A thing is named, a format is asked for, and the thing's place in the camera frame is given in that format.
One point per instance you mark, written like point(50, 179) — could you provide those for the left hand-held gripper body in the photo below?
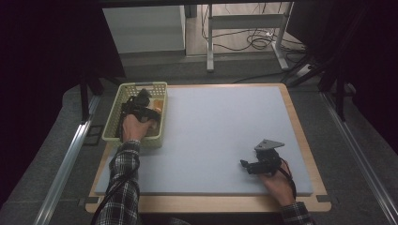
point(139, 108)

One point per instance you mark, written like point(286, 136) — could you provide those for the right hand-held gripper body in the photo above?
point(266, 162)

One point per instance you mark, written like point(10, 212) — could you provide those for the beige knit glove orange fingertips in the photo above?
point(158, 104)

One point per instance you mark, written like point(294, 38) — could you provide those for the pale yellow plastic basket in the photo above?
point(115, 125)

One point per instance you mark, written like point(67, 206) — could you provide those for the person's left hand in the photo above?
point(133, 128)

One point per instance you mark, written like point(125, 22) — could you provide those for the person's right hand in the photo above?
point(280, 187)

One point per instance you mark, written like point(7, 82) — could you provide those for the grey foam mat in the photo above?
point(206, 140)

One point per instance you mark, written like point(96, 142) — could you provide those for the black stand legs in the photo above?
point(84, 97)

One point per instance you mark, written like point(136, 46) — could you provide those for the white cabinet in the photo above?
point(144, 29)

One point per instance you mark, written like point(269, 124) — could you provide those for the black tripod legs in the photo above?
point(328, 72)

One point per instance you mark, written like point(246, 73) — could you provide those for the black flat bracket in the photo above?
point(94, 135)

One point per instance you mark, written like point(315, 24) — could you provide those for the aluminium rail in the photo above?
point(359, 156)
point(62, 175)

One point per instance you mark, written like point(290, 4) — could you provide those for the white metal stand frame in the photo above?
point(247, 22)

